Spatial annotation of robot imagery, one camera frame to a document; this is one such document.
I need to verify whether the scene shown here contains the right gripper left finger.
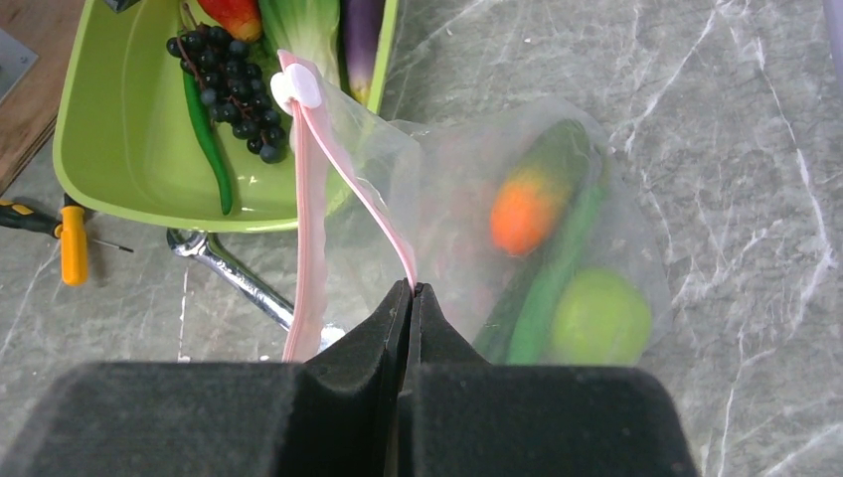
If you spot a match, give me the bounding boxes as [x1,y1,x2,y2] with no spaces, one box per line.
[1,281,413,476]

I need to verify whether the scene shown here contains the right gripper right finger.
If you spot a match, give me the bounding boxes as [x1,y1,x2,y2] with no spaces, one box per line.
[398,284,698,476]

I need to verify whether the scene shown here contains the green chili pepper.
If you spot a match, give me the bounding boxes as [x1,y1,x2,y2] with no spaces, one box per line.
[182,52,234,216]
[505,178,607,365]

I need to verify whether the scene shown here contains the green apple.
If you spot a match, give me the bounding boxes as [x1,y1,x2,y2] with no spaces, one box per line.
[548,267,652,367]

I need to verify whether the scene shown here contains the clear zip top bag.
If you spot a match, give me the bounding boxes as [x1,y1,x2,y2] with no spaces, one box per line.
[270,51,672,362]

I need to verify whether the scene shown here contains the orange green mango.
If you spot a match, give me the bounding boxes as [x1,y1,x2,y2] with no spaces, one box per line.
[489,167,574,255]

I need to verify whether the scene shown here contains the green cucumber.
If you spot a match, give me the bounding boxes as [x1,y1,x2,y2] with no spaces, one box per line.
[473,119,591,364]

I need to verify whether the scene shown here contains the red apple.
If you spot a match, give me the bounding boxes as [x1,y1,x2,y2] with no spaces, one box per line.
[197,0,263,43]

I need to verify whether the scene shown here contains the silver wrench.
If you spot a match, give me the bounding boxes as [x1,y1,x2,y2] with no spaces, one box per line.
[165,229,296,344]

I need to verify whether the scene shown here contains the black grape bunch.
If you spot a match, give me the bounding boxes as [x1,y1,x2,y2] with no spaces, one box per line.
[165,24,287,164]

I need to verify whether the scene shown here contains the green plastic basin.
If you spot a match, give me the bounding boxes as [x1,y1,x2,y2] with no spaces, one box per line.
[54,1,398,233]

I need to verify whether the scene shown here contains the bok choy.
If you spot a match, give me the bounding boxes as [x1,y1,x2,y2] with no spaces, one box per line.
[257,0,341,86]

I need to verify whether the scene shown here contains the purple eggplant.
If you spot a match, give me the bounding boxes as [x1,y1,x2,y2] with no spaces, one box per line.
[340,0,385,105]

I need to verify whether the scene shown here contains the wooden board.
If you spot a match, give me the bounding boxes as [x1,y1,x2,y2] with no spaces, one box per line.
[1,0,84,191]

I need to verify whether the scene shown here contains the yellow handled screwdriver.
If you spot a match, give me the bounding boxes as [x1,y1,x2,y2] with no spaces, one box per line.
[1,192,134,286]

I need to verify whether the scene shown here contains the metal stand bracket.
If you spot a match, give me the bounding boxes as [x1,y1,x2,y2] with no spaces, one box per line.
[1,30,39,101]

